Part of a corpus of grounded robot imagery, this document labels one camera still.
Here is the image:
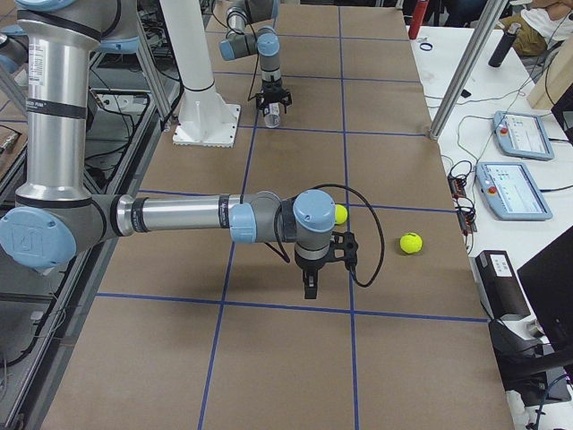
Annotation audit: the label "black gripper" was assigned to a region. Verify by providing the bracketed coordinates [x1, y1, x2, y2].
[298, 261, 326, 299]
[255, 80, 293, 114]

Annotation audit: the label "clear tennis ball can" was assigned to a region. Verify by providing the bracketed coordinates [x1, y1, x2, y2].
[263, 102, 281, 128]

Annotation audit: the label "yellow tennis ball Garros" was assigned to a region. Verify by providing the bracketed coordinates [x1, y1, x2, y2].
[335, 204, 348, 226]

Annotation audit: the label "yellow Wilson tennis ball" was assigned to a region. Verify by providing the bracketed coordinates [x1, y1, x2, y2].
[399, 232, 423, 254]

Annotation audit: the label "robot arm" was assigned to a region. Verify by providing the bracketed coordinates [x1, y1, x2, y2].
[1, 1, 337, 299]
[219, 1, 292, 128]

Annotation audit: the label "brown paper table cover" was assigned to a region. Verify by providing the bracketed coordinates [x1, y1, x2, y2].
[43, 5, 512, 429]

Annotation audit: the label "red bottle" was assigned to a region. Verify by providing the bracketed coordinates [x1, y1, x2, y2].
[408, 0, 429, 40]

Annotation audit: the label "black box with label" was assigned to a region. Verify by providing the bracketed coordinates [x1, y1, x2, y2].
[474, 250, 531, 321]

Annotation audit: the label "lower teach pendant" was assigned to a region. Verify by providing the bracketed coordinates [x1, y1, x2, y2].
[475, 162, 552, 221]

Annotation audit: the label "teach pendant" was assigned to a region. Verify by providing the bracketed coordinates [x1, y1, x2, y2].
[475, 162, 552, 221]
[492, 110, 554, 161]

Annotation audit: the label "black water bottle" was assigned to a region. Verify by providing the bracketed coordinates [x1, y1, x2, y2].
[488, 22, 521, 68]

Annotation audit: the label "black monitor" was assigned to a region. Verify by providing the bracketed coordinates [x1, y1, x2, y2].
[517, 228, 572, 350]

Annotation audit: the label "upper teach pendant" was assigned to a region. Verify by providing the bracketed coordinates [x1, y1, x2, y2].
[492, 110, 554, 161]

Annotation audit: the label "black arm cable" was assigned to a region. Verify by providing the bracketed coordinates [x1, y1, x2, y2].
[264, 184, 385, 288]

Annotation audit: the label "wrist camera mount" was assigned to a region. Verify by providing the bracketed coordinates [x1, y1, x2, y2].
[325, 231, 359, 271]

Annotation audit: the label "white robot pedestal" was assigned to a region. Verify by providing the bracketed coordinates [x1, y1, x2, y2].
[163, 1, 241, 148]

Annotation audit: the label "aluminium frame post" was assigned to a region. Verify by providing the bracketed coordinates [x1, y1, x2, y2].
[428, 0, 508, 141]

